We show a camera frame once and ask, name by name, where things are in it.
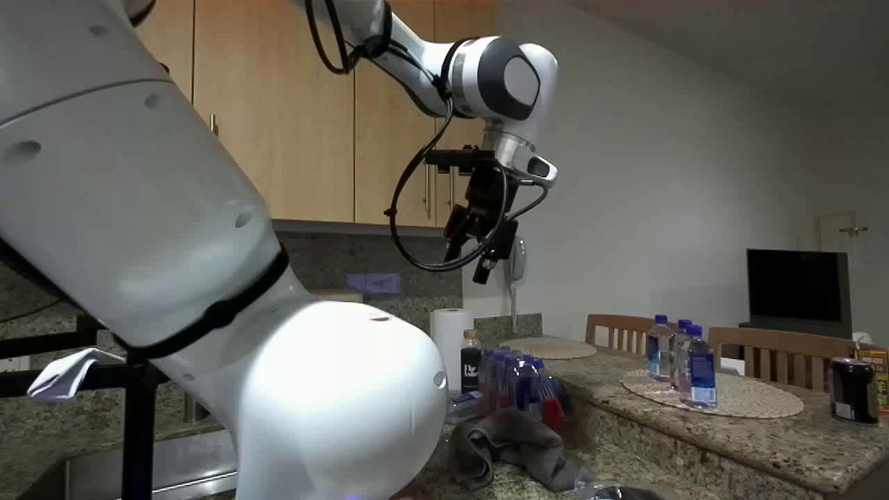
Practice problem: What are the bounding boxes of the yellow snack box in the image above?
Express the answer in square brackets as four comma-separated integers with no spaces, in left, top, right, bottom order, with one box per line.
[856,339,889,413]

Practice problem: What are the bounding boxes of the white wall device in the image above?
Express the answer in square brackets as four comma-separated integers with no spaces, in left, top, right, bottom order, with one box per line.
[503,232,531,323]

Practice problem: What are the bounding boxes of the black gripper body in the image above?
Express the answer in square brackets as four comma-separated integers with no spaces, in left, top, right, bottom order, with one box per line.
[460,167,513,232]

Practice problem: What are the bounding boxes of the dark bottle with label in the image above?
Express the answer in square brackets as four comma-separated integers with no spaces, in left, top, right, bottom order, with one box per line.
[457,343,482,396]

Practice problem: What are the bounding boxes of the white crumpled paper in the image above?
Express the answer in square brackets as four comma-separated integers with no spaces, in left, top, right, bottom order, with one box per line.
[24,343,127,403]

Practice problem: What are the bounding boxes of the black flat screen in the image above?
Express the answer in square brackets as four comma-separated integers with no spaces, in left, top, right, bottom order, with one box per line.
[745,248,856,341]

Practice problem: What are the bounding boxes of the steel sink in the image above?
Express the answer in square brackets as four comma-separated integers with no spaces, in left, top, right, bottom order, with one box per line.
[64,425,238,500]

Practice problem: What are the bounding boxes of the grey towel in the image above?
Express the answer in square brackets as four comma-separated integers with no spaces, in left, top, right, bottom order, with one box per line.
[446,406,590,493]

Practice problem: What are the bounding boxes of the blue-labelled water bottle pack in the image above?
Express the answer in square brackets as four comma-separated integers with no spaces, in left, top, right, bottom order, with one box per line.
[478,343,570,430]

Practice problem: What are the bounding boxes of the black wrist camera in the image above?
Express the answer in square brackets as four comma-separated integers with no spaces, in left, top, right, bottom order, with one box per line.
[421,143,493,178]

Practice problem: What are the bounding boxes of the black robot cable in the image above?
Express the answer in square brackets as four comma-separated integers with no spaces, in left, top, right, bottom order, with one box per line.
[384,91,557,275]

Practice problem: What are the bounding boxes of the black can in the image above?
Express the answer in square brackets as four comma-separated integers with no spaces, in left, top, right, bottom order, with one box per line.
[827,355,881,428]

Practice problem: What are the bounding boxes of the wooden chair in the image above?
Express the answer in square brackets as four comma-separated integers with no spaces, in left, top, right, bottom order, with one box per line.
[706,324,856,393]
[582,310,654,359]

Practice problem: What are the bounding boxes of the black camera stand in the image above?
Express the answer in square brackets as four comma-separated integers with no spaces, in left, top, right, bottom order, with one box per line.
[0,314,202,500]

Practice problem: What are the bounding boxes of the blue wall plate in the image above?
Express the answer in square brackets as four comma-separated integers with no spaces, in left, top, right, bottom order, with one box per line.
[345,268,403,299]

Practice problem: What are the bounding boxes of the round woven placemat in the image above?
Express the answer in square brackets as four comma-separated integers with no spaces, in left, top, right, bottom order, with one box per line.
[620,367,804,423]
[503,332,600,361]

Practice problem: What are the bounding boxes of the clear water bottle blue label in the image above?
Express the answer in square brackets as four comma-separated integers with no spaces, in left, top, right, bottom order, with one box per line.
[684,323,720,411]
[643,314,674,382]
[668,317,697,399]

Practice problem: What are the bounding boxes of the wooden wall cabinets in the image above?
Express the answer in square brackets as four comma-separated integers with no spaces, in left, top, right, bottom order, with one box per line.
[133,0,503,231]

